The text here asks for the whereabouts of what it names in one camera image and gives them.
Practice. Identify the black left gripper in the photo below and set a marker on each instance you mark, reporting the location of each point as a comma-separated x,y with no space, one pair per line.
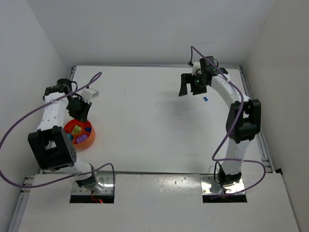
78,108

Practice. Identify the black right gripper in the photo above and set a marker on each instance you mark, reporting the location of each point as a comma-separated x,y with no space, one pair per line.
193,79

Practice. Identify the green lego brick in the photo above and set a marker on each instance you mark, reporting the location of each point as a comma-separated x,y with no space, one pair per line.
76,130

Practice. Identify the orange divided round container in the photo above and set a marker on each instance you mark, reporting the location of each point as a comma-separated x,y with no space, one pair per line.
81,134

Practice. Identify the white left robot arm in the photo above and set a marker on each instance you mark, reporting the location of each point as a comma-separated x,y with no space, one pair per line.
50,144

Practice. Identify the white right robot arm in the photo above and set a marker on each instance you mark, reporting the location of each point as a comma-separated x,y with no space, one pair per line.
243,120

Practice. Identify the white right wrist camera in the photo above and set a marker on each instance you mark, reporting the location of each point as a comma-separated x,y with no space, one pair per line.
196,68

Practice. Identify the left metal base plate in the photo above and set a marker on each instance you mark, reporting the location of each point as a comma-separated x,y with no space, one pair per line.
104,186

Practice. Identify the metal base plate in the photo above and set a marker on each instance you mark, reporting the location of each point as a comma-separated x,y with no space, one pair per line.
104,186
210,187

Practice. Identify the aluminium frame rail right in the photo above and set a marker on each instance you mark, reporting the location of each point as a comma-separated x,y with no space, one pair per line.
254,109

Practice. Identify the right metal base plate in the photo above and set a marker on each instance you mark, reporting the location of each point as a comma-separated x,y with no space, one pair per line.
210,187

